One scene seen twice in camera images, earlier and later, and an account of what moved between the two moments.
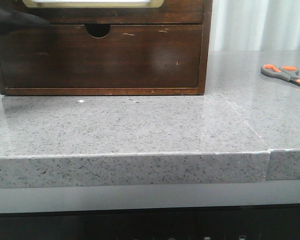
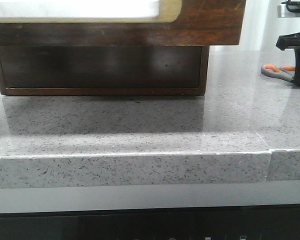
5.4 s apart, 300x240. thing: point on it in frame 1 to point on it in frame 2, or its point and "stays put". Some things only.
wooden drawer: x=110 y=12 to x=179 y=23
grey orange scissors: x=288 y=73 stays put
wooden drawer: x=159 y=55 stays put
